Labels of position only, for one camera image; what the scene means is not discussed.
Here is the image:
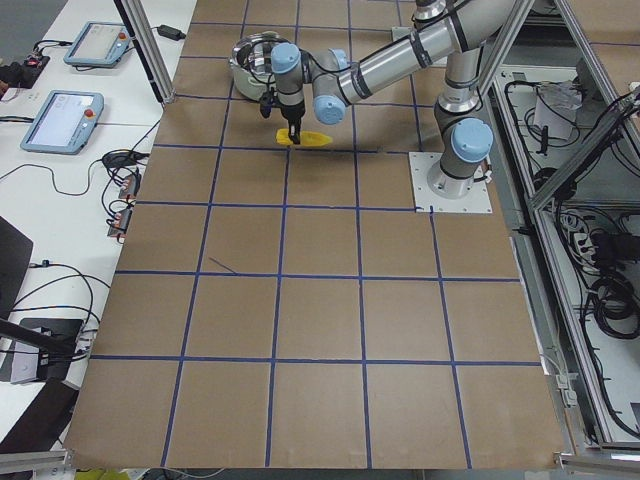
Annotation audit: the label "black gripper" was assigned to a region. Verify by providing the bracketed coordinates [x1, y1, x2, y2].
[277, 92, 306, 145]

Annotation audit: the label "yellow corn cob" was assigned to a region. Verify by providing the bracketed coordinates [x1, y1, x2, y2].
[275, 128, 333, 148]

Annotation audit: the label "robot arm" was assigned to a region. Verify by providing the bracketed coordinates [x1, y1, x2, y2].
[260, 0, 514, 199]

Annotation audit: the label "pale green cooking pot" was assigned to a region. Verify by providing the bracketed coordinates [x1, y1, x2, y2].
[229, 31, 284, 101]

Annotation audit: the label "black power brick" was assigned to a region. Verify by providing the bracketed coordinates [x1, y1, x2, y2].
[157, 24, 186, 41]

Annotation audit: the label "upper teach pendant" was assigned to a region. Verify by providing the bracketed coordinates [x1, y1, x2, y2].
[63, 21, 131, 68]

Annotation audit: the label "teach pendant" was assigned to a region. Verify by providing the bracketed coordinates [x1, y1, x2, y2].
[63, 21, 131, 68]
[20, 90, 104, 155]

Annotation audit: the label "lower teach pendant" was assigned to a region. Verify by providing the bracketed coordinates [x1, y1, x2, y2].
[20, 90, 104, 155]

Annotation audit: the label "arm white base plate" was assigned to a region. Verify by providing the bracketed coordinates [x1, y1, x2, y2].
[408, 152, 493, 214]

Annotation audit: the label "aluminium frame post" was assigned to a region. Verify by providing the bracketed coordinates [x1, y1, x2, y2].
[114, 0, 175, 105]

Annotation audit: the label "coiled black cables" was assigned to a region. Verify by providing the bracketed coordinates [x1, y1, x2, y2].
[554, 209, 640, 346]

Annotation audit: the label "aluminium frame rail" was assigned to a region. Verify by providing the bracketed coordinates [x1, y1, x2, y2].
[531, 1, 639, 209]

